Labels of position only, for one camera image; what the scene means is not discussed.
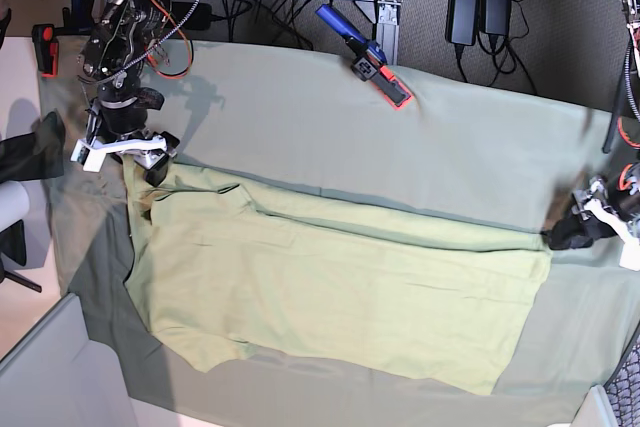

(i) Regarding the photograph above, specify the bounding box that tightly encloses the robot arm with orange cables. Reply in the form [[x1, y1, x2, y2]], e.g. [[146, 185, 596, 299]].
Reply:
[[78, 0, 201, 103]]

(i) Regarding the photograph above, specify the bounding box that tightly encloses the black gripper body white bracket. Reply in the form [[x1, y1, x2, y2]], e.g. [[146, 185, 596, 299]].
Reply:
[[81, 96, 180, 167]]

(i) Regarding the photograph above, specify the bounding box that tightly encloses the light green T-shirt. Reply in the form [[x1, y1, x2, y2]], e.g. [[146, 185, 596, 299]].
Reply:
[[123, 161, 551, 395]]

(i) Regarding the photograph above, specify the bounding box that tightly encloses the blue orange clamp left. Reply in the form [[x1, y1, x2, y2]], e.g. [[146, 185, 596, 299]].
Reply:
[[31, 0, 95, 77]]

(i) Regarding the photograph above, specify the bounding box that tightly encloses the black power adapter right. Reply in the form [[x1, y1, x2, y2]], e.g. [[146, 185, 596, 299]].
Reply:
[[445, 0, 477, 46]]

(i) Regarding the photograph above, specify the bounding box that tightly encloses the blue orange clamp centre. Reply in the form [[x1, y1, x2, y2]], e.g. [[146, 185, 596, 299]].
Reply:
[[316, 4, 414, 110]]

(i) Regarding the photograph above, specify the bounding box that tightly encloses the aluminium frame post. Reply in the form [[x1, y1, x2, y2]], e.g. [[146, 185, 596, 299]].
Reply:
[[374, 0, 404, 65]]

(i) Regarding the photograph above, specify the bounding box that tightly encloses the white wrist camera side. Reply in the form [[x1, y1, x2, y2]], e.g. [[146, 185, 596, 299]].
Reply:
[[619, 240, 640, 272], [70, 139, 107, 173]]

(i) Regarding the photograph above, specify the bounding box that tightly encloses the grey box bottom left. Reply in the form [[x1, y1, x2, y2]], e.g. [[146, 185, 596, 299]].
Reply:
[[1, 294, 137, 426]]

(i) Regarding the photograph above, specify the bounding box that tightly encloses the blue orange clamp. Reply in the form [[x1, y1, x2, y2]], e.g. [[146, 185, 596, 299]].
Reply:
[[316, 4, 414, 110], [31, 0, 95, 77]]

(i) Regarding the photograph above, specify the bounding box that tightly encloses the white cylinder at left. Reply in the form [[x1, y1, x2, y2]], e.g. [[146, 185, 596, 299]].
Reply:
[[0, 181, 30, 232]]

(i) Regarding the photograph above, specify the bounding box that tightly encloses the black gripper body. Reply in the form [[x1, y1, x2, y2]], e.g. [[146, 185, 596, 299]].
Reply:
[[572, 162, 639, 247]]

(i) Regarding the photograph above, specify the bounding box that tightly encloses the dark green cloth at left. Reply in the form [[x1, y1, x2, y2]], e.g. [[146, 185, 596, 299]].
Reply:
[[1, 111, 66, 183]]

